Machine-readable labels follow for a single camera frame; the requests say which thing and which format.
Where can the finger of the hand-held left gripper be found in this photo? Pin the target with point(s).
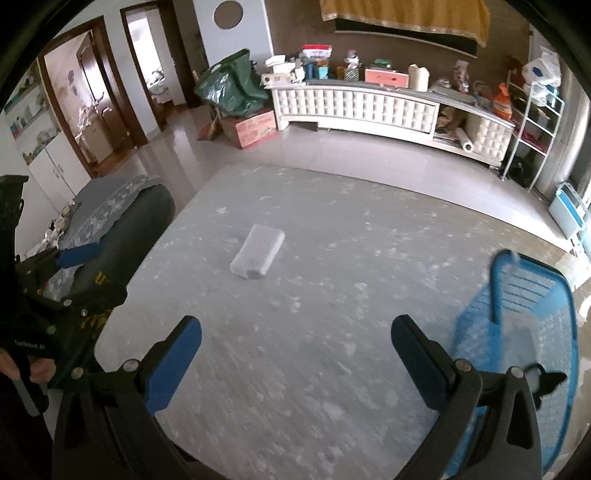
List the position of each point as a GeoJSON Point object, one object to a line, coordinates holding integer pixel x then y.
{"type": "Point", "coordinates": [78, 256]}
{"type": "Point", "coordinates": [104, 300]}

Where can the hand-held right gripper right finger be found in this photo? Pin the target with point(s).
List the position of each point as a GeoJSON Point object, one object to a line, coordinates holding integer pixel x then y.
{"type": "Point", "coordinates": [420, 364]}

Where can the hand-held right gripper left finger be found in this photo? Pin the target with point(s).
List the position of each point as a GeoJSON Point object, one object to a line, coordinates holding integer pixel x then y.
{"type": "Point", "coordinates": [173, 364]}

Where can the blue plastic laundry basket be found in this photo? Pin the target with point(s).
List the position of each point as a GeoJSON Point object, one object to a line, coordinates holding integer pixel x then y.
{"type": "Point", "coordinates": [521, 314]}

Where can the black garment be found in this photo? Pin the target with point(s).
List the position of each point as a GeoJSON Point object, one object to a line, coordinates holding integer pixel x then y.
{"type": "Point", "coordinates": [549, 381]}

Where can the white pouch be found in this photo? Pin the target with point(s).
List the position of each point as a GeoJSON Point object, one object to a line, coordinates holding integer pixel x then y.
{"type": "Point", "coordinates": [256, 251]}

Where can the person's left hand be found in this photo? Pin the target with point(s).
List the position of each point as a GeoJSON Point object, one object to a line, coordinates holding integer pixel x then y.
{"type": "Point", "coordinates": [44, 370]}

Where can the dark sofa with yellow print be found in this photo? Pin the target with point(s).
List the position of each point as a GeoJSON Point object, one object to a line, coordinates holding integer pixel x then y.
{"type": "Point", "coordinates": [134, 230]}

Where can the white cabinet with shelves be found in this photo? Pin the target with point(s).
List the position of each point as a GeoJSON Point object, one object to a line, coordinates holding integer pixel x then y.
{"type": "Point", "coordinates": [51, 157]}

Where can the white and blue box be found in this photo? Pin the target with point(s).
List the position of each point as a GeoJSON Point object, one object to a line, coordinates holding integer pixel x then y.
{"type": "Point", "coordinates": [568, 210]}

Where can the red cardboard box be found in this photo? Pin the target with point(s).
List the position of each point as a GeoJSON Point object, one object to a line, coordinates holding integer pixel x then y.
{"type": "Point", "coordinates": [251, 129]}

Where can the green plastic bag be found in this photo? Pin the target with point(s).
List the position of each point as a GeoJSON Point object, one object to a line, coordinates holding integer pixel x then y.
{"type": "Point", "coordinates": [233, 87]}

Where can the white paper roll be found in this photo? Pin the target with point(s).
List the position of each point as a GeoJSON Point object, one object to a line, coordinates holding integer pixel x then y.
{"type": "Point", "coordinates": [464, 138]}

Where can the white metal shelf rack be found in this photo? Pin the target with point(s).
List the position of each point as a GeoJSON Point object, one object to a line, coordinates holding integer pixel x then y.
{"type": "Point", "coordinates": [531, 134]}

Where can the white tufted TV cabinet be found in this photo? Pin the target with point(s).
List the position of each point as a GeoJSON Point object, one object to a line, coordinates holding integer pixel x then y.
{"type": "Point", "coordinates": [360, 108]}

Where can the orange bag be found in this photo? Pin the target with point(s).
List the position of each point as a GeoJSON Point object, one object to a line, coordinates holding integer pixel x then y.
{"type": "Point", "coordinates": [504, 104]}

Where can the cream cylinder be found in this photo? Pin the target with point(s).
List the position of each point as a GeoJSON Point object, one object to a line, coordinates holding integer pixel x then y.
{"type": "Point", "coordinates": [419, 78]}

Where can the pink box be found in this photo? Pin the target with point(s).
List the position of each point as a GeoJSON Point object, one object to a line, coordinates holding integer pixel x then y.
{"type": "Point", "coordinates": [385, 77]}

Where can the red and white box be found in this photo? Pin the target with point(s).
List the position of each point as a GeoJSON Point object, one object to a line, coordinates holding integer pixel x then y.
{"type": "Point", "coordinates": [317, 50]}

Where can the white plastic bag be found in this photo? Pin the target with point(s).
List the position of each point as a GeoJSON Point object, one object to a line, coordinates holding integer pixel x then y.
{"type": "Point", "coordinates": [542, 69]}

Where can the black television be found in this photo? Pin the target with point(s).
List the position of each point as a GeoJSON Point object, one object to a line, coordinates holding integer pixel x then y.
{"type": "Point", "coordinates": [415, 34]}

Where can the yellow cloth with gold trim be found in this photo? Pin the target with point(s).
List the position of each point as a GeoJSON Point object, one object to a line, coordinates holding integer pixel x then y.
{"type": "Point", "coordinates": [406, 14]}

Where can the brown door frame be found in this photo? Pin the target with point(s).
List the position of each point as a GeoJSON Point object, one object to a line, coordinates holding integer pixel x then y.
{"type": "Point", "coordinates": [178, 55]}
{"type": "Point", "coordinates": [111, 92]}

